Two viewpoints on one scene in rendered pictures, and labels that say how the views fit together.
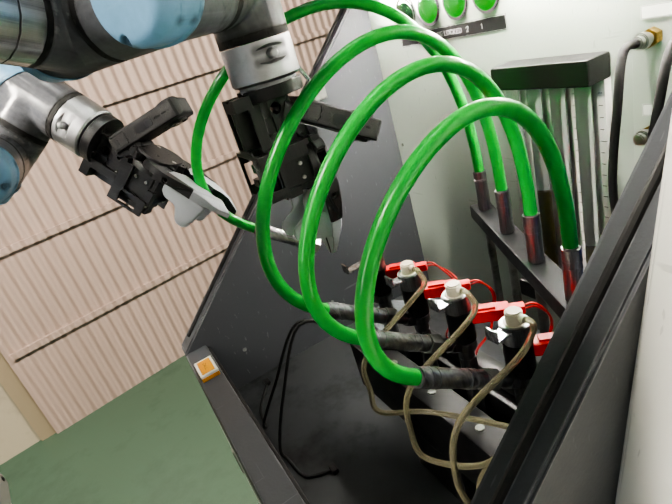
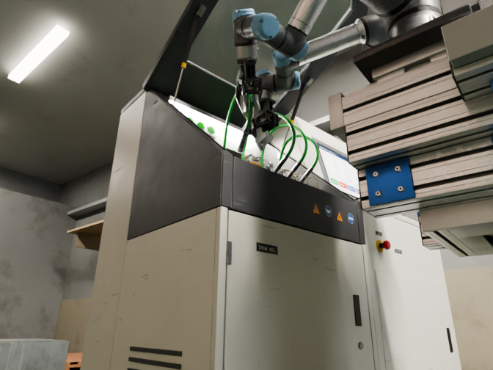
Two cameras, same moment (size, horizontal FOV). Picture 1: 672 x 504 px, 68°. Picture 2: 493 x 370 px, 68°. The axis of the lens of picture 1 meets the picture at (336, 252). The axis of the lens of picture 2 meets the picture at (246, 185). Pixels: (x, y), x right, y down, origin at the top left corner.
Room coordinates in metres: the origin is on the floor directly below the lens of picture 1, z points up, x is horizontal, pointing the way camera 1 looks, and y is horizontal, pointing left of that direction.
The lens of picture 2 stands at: (1.04, 1.22, 0.49)
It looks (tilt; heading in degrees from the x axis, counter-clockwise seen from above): 21 degrees up; 251
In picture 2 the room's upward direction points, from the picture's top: 1 degrees clockwise
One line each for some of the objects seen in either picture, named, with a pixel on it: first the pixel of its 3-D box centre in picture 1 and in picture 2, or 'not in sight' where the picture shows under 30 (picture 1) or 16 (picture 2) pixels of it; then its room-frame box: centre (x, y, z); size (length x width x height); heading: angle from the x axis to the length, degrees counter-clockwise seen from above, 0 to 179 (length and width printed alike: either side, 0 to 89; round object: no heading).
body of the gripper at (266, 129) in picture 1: (279, 140); (264, 115); (0.56, 0.02, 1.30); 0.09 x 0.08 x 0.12; 112
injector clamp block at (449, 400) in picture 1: (462, 422); not in sight; (0.48, -0.09, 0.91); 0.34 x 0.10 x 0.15; 22
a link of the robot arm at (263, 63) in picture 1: (262, 64); (263, 100); (0.56, 0.02, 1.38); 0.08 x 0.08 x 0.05
